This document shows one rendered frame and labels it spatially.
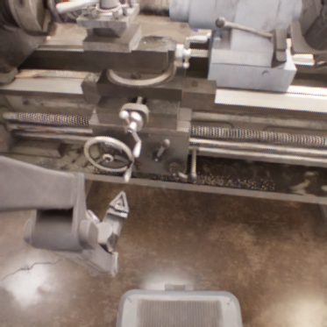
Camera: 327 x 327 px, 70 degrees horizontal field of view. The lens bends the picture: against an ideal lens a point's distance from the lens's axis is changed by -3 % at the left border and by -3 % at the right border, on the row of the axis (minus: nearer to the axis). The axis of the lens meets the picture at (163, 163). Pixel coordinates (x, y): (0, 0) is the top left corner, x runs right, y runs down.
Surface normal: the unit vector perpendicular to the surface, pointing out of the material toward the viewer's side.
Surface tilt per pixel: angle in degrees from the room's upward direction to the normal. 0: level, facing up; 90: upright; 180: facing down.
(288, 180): 0
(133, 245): 0
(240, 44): 66
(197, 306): 0
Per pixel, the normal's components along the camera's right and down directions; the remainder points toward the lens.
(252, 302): -0.01, -0.63
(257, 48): -0.13, 0.44
